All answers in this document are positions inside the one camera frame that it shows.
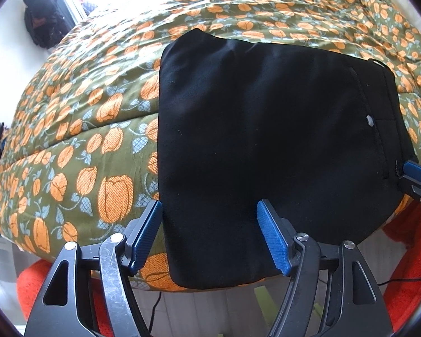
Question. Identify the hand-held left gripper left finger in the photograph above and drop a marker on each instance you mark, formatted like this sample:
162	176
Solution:
145	233

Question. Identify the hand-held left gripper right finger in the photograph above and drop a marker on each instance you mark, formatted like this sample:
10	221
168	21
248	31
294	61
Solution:
272	242

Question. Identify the black pants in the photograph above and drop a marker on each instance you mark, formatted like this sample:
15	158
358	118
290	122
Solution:
266	130

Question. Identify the green striped item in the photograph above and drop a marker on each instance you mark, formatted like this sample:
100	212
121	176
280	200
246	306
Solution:
266	298

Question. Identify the floral orange tulip quilt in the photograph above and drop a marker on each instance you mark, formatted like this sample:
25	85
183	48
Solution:
91	119

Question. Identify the dark quilted jacket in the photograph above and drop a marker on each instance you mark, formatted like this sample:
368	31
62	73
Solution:
89	5

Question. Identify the black bag by window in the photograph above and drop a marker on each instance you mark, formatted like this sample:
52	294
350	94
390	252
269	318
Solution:
44	14

